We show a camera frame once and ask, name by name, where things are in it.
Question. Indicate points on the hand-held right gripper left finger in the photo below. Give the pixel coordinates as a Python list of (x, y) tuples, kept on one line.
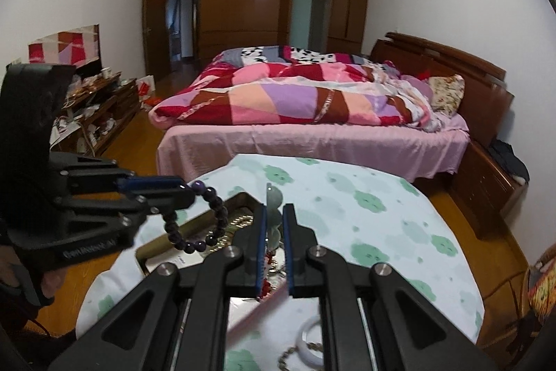
[(260, 249)]

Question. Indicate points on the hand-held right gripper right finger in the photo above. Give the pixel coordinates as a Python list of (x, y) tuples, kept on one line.
[(290, 249)]

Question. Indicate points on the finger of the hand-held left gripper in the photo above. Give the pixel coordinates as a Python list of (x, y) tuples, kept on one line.
[(169, 200), (147, 182)]

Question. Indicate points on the pink metal tin box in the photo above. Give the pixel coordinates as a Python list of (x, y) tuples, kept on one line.
[(208, 227)]

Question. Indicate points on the jade pendant with red knot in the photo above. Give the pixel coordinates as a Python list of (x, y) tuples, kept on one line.
[(273, 201)]

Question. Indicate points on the person's left hand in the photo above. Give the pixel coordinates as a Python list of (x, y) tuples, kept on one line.
[(54, 282)]

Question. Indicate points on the white jade bangle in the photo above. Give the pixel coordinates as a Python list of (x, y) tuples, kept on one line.
[(310, 337)]

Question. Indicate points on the cluttered wooden low cabinet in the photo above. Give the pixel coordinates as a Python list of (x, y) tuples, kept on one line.
[(93, 110)]

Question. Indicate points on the red and white paper bag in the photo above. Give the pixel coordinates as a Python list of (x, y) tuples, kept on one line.
[(145, 87)]

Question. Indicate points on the bed with pink sheet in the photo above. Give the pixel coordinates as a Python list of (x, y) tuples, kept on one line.
[(304, 145)]

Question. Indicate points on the patchwork quilt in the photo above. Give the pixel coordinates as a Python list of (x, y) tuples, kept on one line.
[(282, 93)]

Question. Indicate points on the wooden nightstand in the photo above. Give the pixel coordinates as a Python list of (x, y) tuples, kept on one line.
[(486, 188)]

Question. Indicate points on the floral pillow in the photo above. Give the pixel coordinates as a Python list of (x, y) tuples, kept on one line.
[(445, 92)]

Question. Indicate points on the dark folded clothes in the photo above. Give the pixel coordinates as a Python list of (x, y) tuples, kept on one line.
[(510, 160)]

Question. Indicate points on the wooden headboard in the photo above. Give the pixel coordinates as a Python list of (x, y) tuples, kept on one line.
[(456, 66)]

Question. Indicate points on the chair with colourful cushion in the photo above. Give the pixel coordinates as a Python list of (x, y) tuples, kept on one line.
[(536, 292)]

